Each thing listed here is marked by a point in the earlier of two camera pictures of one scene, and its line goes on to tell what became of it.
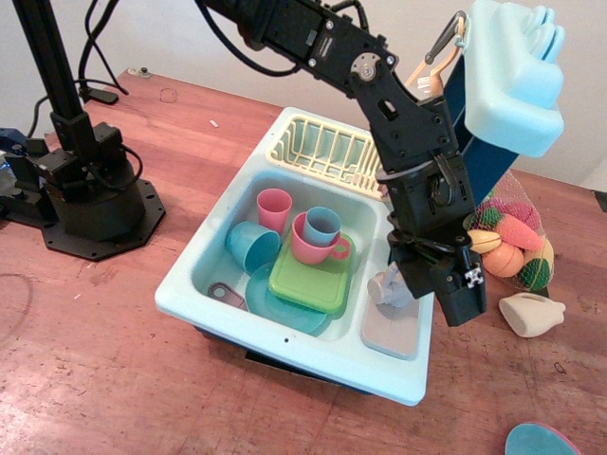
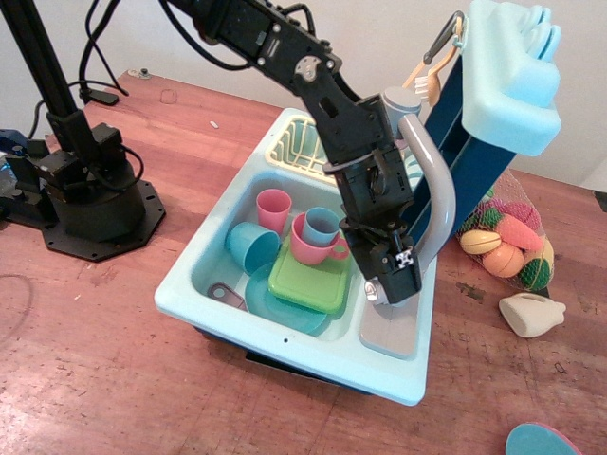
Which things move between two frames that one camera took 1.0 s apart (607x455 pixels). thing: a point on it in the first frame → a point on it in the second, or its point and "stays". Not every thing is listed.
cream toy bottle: (531, 315) stays
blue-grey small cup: (321, 227) stays
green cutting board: (323, 285) stays
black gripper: (431, 201) → (375, 194)
